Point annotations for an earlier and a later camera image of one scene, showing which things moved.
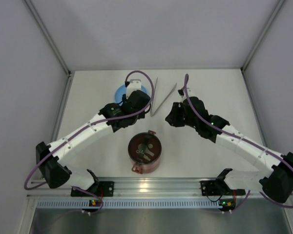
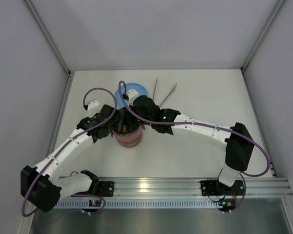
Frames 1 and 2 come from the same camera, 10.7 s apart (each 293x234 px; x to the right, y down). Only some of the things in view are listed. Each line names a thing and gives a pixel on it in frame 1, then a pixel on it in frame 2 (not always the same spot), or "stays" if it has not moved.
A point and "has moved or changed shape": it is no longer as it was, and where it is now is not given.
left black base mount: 102,188 stays
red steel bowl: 144,167 -> 129,142
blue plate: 121,90 stays
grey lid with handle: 144,149 has moved or changed shape
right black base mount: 219,187 stays
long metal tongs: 152,113 stays
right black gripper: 177,112 -> 133,117
